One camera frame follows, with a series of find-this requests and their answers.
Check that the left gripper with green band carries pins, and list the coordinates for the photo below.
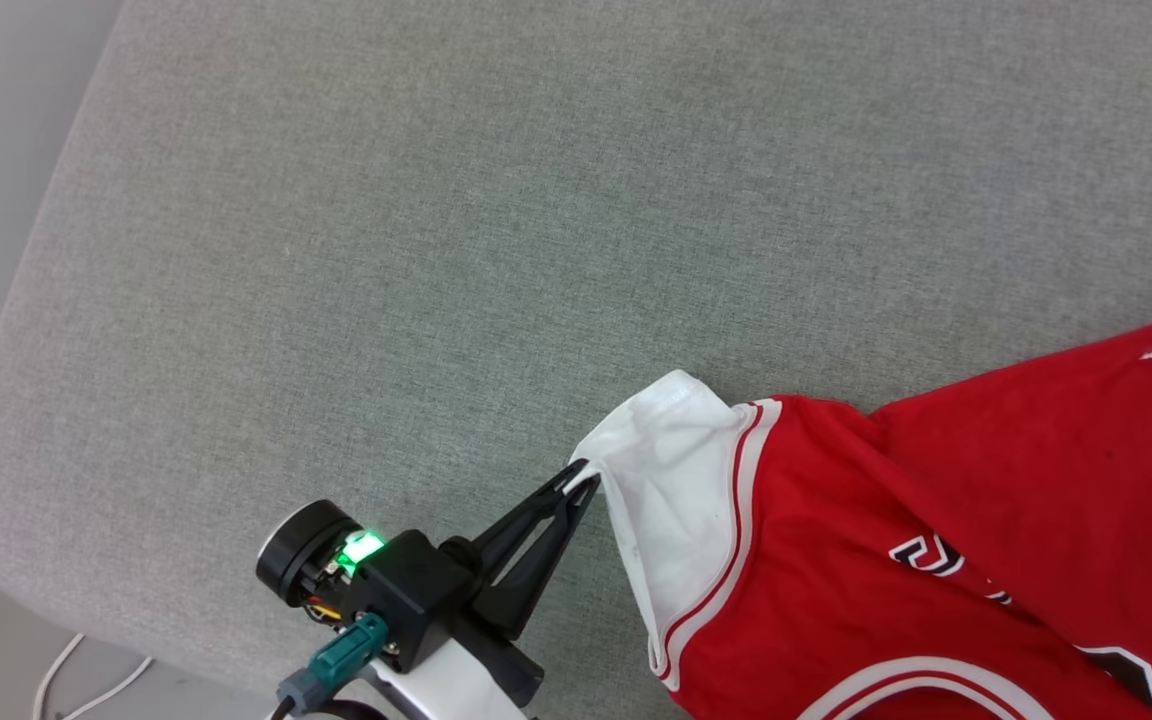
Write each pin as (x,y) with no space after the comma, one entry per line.
(298,548)

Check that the red and white basketball jersey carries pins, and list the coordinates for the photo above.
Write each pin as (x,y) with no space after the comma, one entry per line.
(936,480)

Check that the grey fabric sofa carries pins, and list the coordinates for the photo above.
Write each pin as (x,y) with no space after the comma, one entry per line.
(536,250)

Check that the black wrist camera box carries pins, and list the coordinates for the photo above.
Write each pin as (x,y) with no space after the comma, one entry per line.
(411,595)

